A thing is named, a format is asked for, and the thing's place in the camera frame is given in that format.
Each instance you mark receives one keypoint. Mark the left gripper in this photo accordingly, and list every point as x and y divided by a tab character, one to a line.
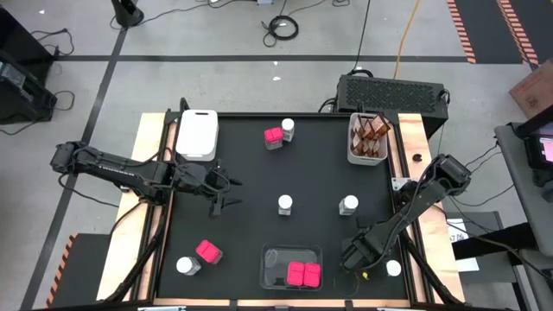
201	179

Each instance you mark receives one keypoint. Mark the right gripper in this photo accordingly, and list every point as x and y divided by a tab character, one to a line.
363	252

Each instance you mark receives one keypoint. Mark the white-lid spice jar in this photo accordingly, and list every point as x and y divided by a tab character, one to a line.
393	268
351	201
284	201
287	124
185	264

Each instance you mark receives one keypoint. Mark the pink-lid spice jar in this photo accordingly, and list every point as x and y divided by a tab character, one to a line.
312	275
273	135
296	273

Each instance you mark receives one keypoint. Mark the pink block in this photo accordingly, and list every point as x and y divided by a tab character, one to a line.
207	250

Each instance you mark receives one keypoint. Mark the clear plastic bin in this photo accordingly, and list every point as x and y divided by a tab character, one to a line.
272	276

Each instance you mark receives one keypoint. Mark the brown taco seasoning packet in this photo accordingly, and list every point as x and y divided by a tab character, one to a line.
358	147
375	148
368	129
381	125

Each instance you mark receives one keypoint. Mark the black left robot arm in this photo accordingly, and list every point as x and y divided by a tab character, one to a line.
116	169

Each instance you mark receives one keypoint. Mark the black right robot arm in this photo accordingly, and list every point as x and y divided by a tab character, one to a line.
415	207

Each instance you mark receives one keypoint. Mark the white plastic bin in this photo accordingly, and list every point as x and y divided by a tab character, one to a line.
196	134
367	162

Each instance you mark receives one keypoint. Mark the silver mounting plate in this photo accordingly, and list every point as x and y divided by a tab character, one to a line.
398	183

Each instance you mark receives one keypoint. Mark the white paper sheet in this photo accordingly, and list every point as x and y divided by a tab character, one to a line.
455	226

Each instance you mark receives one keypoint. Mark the black perforated computer case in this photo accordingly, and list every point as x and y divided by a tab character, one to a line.
389	93

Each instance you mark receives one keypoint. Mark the black hazard-striped floor mat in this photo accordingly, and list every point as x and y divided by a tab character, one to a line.
82	272
488	30
540	21

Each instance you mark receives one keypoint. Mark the grey cart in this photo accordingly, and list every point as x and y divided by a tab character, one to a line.
523	194

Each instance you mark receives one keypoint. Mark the black monitor pink screen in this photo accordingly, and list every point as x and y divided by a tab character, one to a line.
538	151

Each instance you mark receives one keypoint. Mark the black stand base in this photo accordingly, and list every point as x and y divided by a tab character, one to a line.
127	13

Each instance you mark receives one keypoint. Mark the black equipment case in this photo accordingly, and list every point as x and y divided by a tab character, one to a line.
17	39
26	99

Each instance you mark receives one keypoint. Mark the brown cardboard box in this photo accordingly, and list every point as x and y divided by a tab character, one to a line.
535	93

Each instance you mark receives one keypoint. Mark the black clamp bracket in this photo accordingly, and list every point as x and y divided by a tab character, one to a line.
184	105

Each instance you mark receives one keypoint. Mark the black aluminium table frame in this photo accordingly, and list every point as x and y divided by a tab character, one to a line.
153	276

